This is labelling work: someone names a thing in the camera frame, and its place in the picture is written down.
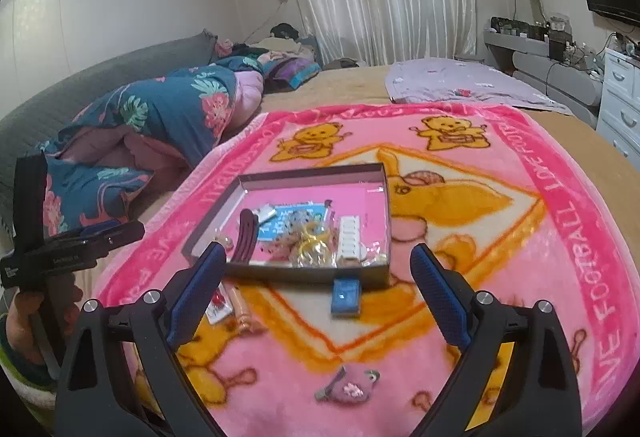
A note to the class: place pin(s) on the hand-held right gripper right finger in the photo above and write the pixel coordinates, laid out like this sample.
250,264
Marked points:
440,297

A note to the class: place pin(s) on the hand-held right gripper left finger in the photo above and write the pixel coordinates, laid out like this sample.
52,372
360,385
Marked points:
195,297

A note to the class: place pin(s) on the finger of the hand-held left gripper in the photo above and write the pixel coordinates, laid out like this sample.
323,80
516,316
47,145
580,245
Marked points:
117,234

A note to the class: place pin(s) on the red bead earrings card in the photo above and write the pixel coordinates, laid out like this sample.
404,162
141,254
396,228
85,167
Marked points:
219,307

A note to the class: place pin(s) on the pearl flower hair clip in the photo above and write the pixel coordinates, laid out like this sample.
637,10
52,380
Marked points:
227,243

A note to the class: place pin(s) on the maroon hair claw clip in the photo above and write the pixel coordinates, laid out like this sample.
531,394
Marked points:
246,237

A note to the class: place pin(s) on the small blue jewelry box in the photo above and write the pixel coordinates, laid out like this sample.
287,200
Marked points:
346,299

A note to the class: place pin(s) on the white ribbed hair clip card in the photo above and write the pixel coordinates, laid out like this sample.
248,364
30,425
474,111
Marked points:
348,236

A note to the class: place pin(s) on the brown cardboard box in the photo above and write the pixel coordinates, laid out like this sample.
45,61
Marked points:
310,278

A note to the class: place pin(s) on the sheer polka dot bow clip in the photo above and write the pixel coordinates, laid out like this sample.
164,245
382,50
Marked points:
295,219

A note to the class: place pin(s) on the pink fabric hair clip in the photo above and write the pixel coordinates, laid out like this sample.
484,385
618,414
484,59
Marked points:
350,388

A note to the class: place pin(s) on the person's left hand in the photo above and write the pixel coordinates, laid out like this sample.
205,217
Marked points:
27,317

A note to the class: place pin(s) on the pink bear printed blanket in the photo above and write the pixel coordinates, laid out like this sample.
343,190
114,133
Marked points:
500,197

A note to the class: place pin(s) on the navy floral quilt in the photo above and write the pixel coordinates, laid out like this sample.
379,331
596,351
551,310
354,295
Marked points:
160,117

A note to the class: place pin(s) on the lilac bed sheet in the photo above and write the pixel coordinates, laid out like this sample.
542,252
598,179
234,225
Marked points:
450,79

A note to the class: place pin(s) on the purple pillow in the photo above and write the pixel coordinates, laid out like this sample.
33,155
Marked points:
290,74

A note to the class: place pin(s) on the heap of clothes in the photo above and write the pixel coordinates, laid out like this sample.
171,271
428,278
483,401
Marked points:
280,42

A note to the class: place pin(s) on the grey desk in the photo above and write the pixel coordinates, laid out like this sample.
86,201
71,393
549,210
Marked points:
560,72

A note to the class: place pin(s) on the white drawer cabinet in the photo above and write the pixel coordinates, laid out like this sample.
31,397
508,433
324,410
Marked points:
622,102

